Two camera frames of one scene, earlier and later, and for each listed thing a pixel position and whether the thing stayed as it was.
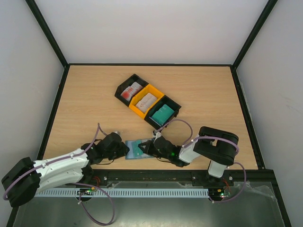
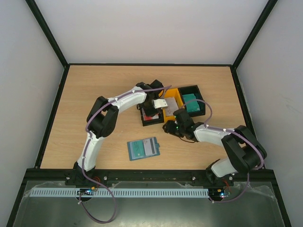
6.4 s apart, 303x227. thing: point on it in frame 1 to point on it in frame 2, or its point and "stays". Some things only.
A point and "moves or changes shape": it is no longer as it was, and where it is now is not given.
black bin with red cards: [125, 91] to [146, 123]
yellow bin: [145, 102] moves or changes shape
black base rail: [232, 176] stays
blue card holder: [135, 152] stays
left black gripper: [122, 151] to [150, 113]
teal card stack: [163, 115] to [191, 102]
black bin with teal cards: [164, 110] to [193, 100]
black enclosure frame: [268, 176] stays
